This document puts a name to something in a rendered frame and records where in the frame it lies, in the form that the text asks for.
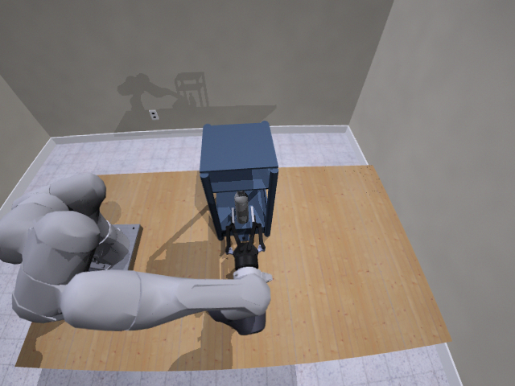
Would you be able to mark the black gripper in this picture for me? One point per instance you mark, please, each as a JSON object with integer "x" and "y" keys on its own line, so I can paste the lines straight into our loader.
{"x": 245, "y": 248}

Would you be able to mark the blue shelving unit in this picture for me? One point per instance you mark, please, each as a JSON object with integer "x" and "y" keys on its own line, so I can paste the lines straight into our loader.
{"x": 239, "y": 157}

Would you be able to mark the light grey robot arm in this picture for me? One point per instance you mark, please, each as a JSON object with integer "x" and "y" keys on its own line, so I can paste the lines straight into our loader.
{"x": 55, "y": 255}

